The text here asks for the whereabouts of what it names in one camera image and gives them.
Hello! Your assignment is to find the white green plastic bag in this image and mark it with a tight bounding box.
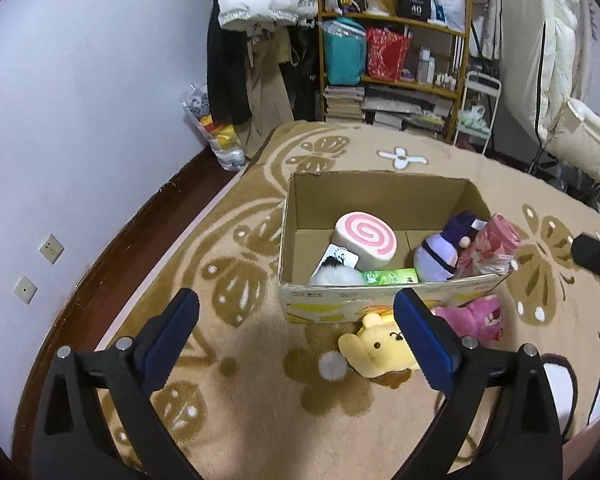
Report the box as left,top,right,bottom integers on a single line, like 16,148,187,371
459,105,492,133

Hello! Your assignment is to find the white wall socket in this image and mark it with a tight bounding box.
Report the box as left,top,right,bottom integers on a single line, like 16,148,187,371
13,274,38,305
38,233,65,264

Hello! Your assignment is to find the stack of books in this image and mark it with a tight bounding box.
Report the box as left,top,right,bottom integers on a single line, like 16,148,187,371
323,85,366,122

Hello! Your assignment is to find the yellow plush bear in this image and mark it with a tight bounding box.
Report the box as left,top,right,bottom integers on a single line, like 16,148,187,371
337,311,423,388

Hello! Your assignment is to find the black box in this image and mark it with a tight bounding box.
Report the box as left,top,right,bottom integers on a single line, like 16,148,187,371
397,0,433,23

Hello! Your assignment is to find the dark hanging garment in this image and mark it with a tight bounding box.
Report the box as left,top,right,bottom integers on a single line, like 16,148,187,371
280,25,323,122

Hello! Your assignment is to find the white rolling cart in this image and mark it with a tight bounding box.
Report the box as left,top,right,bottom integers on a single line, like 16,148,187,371
452,70,503,156

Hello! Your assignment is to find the cardboard box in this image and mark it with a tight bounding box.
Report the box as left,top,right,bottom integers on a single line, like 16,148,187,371
278,171,515,325

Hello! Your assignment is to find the beige hanging garment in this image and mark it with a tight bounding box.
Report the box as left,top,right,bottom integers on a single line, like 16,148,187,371
242,30,293,158

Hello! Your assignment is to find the purple white plush doll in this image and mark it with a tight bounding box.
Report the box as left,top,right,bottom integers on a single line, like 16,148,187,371
412,211,488,282

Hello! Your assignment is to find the red bag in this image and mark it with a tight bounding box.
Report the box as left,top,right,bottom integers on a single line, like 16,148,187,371
365,27,412,82

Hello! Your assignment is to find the wooden shelf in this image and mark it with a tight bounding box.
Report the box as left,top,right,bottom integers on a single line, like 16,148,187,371
314,0,473,143

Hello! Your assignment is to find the clear plastic bag of things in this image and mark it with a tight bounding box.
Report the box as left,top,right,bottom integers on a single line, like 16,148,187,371
182,82,248,172

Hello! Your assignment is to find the teal bag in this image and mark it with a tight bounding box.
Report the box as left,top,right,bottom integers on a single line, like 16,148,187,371
320,16,368,86

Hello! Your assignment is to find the white fluffy plush with tag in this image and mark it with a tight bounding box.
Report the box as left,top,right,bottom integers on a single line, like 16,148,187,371
307,243,366,287

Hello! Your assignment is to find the black hanging coat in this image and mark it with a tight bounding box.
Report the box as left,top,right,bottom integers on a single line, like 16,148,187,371
206,0,253,126

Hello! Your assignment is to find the pink plastic bag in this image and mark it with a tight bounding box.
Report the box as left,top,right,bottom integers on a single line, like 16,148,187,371
455,214,523,277

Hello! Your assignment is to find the cream pink swirl roll plush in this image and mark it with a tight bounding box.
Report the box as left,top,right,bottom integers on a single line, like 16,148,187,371
335,211,397,272

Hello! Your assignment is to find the cream padded folding chair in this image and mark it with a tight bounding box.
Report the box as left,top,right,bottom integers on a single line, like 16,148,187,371
500,0,600,191

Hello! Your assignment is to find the pink plush bear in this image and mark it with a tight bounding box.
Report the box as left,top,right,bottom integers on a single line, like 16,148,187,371
430,295,506,343

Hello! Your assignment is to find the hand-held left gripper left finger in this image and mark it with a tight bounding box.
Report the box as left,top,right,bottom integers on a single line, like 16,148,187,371
31,287,201,480

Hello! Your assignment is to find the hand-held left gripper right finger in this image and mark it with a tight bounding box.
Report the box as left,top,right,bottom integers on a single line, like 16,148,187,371
393,287,563,480

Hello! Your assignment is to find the pile of papers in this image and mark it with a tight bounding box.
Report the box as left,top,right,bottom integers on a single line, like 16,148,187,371
361,84,453,140

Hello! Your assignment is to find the green tissue pack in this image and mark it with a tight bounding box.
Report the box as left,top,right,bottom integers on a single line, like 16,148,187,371
361,267,420,286

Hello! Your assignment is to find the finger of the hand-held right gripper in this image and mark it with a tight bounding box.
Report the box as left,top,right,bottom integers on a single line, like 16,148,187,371
570,232,600,288

